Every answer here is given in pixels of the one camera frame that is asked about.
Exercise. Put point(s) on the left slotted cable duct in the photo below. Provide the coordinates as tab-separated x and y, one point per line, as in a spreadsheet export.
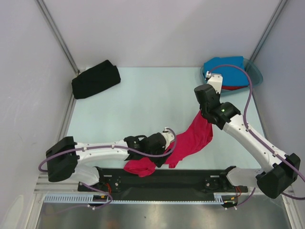
76	198

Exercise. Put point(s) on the red t shirt in basket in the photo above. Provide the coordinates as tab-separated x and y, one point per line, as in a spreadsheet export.
232	88

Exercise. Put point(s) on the left aluminium corner post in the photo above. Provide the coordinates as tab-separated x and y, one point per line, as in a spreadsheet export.
57	34

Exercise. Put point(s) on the folded black t shirt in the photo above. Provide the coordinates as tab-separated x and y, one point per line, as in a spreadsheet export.
95	80

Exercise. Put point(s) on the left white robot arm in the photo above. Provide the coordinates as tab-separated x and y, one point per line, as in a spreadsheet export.
69	159

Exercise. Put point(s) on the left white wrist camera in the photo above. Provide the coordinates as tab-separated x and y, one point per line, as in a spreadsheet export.
168	135

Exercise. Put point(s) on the slotted cable duct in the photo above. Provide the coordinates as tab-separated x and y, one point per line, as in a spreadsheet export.
226	198
76	198

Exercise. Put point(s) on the teal plastic basket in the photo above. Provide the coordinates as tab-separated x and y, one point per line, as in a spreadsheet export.
253	72

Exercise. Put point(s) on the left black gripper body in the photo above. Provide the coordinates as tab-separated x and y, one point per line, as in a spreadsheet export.
158	160

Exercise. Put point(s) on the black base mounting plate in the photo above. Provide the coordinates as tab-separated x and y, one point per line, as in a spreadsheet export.
177	185

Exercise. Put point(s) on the blue t shirt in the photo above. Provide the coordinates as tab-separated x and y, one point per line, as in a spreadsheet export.
231	76

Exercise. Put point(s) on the right slotted cable duct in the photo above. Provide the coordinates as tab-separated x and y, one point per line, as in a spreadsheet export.
226	198

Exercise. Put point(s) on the pink t shirt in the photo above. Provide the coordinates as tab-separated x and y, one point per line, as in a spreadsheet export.
198	135

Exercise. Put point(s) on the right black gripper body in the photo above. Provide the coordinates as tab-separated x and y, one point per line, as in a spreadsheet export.
203	112

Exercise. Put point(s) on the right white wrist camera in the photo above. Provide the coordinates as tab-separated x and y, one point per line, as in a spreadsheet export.
215	80

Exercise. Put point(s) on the aluminium corner post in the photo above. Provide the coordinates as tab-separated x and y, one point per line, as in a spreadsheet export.
269	27
57	34

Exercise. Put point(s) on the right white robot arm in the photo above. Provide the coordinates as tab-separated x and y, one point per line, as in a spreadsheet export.
277	171

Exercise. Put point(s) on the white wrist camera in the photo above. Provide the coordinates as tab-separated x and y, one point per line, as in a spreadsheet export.
215	80
168	135

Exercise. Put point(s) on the right aluminium corner post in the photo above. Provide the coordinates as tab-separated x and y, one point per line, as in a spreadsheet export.
269	27

